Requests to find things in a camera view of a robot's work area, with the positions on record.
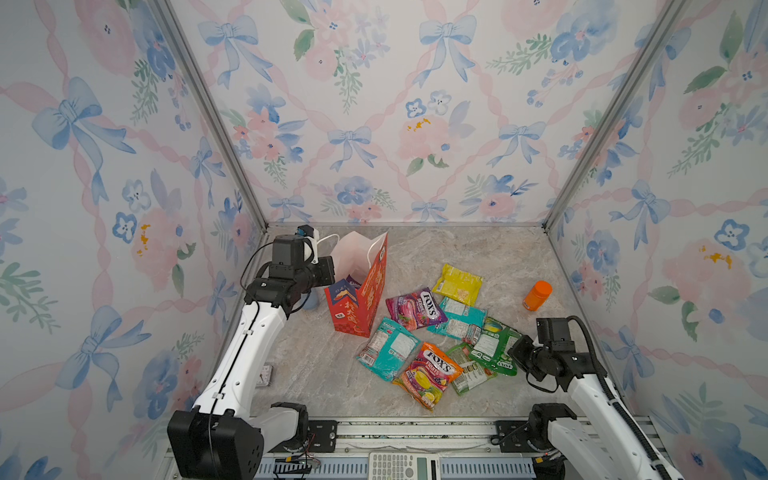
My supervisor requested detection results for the red paper gift bag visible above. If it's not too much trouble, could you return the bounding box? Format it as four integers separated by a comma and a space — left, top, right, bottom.
324, 231, 388, 338

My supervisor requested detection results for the orange Fox's fruits candy bag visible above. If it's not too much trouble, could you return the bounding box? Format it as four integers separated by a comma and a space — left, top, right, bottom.
393, 342, 463, 411

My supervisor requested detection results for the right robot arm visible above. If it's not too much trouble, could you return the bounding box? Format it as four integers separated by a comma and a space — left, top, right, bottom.
499, 316, 683, 479

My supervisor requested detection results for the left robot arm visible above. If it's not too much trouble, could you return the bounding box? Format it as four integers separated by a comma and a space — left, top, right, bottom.
167, 225, 334, 479

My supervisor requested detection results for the light green snack bag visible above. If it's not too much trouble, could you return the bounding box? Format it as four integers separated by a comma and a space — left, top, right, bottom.
446, 343, 497, 395

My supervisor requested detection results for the teal candy bag right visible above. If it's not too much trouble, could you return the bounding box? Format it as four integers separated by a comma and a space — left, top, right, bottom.
427, 297, 487, 345

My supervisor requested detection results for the yellow chips snack bag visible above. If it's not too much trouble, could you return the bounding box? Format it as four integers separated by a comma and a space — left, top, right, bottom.
432, 264, 484, 307

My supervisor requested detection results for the teal Fox's candy bag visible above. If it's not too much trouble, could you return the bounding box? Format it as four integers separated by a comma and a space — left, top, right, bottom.
356, 318, 421, 382

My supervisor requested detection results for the orange plastic bottle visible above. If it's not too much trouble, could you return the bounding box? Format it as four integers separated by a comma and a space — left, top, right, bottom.
523, 280, 553, 312

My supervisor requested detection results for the small square clock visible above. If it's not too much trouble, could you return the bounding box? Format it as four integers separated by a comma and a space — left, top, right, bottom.
256, 364, 273, 388

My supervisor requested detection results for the grey calculator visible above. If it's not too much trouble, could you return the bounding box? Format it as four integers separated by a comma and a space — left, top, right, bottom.
368, 452, 441, 480

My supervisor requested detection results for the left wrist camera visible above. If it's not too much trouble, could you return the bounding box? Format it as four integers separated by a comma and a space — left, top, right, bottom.
296, 225, 319, 264

